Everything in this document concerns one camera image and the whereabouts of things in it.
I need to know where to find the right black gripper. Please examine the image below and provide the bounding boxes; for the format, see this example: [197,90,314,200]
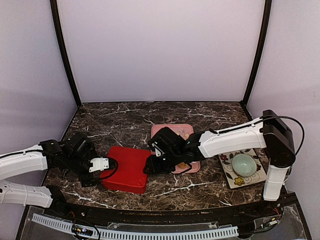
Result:
[143,148,182,175]

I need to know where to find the red box lid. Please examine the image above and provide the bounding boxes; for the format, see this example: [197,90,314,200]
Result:
[100,146,151,194]

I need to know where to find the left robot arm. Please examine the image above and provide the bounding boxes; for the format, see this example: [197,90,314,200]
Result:
[0,137,110,218]

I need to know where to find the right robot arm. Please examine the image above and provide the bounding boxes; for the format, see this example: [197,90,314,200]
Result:
[143,109,300,217]

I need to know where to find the round orange cookie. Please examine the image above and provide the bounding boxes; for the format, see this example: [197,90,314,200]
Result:
[177,162,188,169]

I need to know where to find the clear wrapped star candies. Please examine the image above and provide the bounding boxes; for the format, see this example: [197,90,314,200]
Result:
[175,128,190,140]

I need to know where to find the pink tray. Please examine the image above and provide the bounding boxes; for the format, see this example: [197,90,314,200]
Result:
[151,124,201,175]

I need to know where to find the floral square plate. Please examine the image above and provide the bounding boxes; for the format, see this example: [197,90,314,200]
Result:
[218,148,267,189]

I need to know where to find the light green bowl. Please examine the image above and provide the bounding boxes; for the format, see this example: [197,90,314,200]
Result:
[231,154,257,177]

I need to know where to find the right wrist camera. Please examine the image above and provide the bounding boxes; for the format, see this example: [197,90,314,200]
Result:
[148,127,185,157]

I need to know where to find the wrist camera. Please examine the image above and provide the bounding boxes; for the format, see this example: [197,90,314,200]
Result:
[63,132,97,160]
[148,127,185,157]

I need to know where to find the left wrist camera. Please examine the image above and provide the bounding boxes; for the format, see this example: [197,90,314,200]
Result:
[63,132,97,160]

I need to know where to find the white cable duct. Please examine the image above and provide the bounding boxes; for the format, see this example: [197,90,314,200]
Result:
[31,213,239,240]

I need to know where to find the left black frame post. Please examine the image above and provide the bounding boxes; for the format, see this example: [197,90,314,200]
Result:
[49,0,82,108]

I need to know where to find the black frame post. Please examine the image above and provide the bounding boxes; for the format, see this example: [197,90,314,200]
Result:
[49,0,82,108]
[240,0,272,108]

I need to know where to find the right black frame post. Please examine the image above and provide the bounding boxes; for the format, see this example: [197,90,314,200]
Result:
[240,0,272,108]

